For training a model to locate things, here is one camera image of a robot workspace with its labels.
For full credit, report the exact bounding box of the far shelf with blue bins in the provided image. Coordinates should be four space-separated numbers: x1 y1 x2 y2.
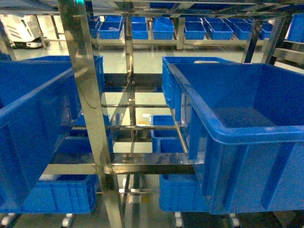
86 14 304 50

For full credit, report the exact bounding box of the blue bin floor middle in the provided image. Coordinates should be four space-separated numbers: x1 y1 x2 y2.
150 115 184 153

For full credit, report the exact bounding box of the blue bin behind right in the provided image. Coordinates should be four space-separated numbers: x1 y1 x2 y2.
162 57 233 122

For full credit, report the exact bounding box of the blue bin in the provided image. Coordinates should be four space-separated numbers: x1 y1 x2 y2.
162 57 233 122
0 61 81 209
159 174 208 212
24 56 105 92
19 175 98 214
169 63 304 214

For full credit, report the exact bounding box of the stainless steel shelf rack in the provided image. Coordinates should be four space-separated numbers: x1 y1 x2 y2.
0 0 304 228

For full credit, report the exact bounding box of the blue bin behind left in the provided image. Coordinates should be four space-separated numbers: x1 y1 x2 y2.
24 56 105 92

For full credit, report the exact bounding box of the blue bin bottom right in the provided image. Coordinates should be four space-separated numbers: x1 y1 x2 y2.
159 174 208 212

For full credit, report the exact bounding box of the blue bin upper right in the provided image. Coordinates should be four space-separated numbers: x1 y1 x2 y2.
169 63 304 214

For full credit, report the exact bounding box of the blue bin upper left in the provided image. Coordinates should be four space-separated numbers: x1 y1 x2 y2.
0 61 81 209

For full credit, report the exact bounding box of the blue bin bottom left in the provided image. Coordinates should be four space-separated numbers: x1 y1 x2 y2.
19 175 98 214

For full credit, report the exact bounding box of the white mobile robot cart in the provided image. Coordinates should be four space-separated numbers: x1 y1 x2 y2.
0 15 49 49

